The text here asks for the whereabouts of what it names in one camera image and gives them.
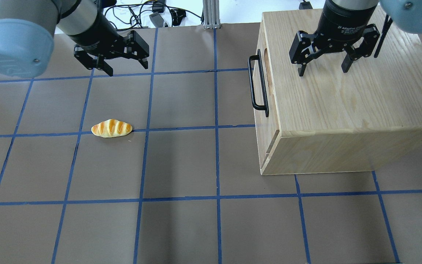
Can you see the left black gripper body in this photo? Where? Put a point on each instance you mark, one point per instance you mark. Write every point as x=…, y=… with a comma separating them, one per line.
x=96, y=39

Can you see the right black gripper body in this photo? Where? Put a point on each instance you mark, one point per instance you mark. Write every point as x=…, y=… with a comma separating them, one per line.
x=341, y=22

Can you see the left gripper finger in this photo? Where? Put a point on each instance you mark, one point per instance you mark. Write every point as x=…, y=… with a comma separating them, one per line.
x=90, y=63
x=137, y=48

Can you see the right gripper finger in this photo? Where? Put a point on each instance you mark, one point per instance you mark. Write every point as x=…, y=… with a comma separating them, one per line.
x=370, y=37
x=305, y=48

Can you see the wooden drawer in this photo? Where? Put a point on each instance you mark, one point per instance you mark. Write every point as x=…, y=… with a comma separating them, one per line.
x=266, y=95

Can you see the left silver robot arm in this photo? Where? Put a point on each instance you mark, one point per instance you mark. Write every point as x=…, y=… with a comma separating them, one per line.
x=27, y=36

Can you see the wooden drawer cabinet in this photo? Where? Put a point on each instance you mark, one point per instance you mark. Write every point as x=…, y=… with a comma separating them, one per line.
x=329, y=121

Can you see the toy bread roll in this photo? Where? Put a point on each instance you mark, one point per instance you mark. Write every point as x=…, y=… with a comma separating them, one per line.
x=111, y=128

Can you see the aluminium frame post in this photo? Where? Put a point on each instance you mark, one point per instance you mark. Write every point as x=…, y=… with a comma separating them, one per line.
x=210, y=14

